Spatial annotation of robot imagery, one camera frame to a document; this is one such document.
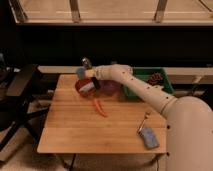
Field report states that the dark round dish brush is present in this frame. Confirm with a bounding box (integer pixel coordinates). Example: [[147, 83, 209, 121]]
[[82, 57, 92, 69]]

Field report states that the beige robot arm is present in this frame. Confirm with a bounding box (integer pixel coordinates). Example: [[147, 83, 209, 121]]
[[85, 64, 213, 171]]

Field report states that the blue plastic cup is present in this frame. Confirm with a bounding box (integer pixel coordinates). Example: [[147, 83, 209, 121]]
[[76, 68, 85, 79]]

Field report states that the white cloth in bowl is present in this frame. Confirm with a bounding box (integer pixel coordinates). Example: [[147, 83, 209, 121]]
[[79, 83, 95, 93]]

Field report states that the red bowl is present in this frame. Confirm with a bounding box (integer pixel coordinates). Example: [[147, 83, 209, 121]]
[[75, 78, 96, 97]]

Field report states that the purple bowl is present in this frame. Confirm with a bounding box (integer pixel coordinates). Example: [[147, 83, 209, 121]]
[[99, 80, 121, 96]]

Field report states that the orange carrot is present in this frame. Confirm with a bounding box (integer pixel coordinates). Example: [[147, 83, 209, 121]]
[[93, 99, 107, 117]]

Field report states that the green plastic bin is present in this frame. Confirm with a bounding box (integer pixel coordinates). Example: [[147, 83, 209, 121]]
[[133, 67, 174, 94]]

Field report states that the red grapes bunch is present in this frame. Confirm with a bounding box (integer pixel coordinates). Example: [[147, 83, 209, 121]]
[[148, 73, 163, 85]]

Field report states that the metal spoon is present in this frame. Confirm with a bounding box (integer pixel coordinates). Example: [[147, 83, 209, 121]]
[[137, 112, 151, 133]]

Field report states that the blue sponge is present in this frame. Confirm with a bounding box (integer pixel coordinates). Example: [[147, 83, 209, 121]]
[[139, 127, 159, 149]]

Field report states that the black office chair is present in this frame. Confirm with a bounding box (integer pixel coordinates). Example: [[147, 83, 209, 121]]
[[0, 53, 49, 151]]

